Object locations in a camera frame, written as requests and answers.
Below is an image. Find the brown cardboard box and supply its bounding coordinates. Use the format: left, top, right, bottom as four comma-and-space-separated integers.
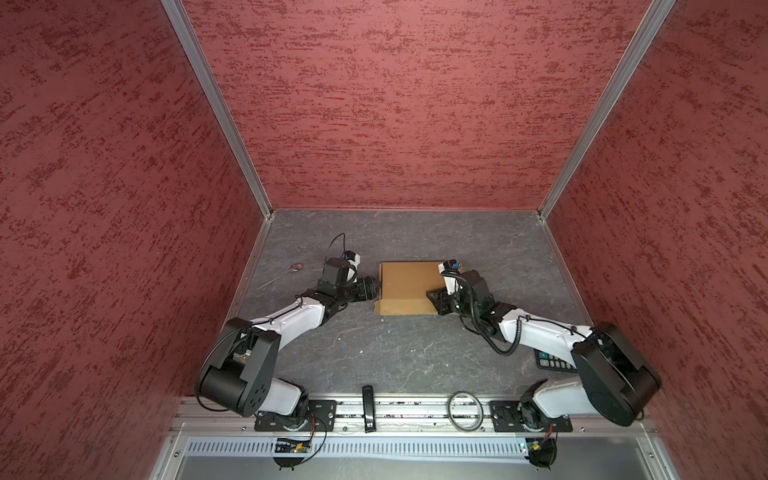
374, 261, 445, 316

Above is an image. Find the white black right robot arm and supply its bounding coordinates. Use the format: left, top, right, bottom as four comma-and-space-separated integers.
427, 262, 662, 431

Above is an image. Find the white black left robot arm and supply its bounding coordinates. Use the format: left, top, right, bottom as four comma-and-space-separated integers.
194, 250, 378, 423

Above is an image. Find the silver metal spoon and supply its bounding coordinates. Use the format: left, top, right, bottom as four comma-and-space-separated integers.
259, 262, 304, 290

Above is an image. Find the black calculator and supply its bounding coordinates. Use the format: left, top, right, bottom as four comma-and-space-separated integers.
534, 350, 577, 373

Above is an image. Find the black handheld device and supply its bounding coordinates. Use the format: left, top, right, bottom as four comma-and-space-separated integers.
361, 385, 376, 433

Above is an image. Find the black cable ring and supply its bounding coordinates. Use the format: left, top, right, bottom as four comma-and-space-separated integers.
446, 391, 485, 433

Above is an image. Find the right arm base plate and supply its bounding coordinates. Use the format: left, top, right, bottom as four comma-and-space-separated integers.
488, 400, 573, 435

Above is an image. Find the aluminium front rail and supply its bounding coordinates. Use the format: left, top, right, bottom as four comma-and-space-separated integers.
171, 393, 658, 438

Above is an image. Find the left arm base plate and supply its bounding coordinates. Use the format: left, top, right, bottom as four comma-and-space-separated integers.
254, 399, 338, 433

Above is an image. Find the white slotted cable duct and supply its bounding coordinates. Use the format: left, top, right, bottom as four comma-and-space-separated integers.
184, 436, 528, 462

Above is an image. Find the left rear aluminium corner post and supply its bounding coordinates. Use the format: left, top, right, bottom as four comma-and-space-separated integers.
161, 0, 273, 221

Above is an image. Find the aluminium corner post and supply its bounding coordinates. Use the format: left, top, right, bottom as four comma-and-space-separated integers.
161, 0, 273, 221
538, 0, 676, 223

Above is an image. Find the right rear aluminium corner post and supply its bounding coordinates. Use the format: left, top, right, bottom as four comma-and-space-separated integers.
538, 0, 676, 223

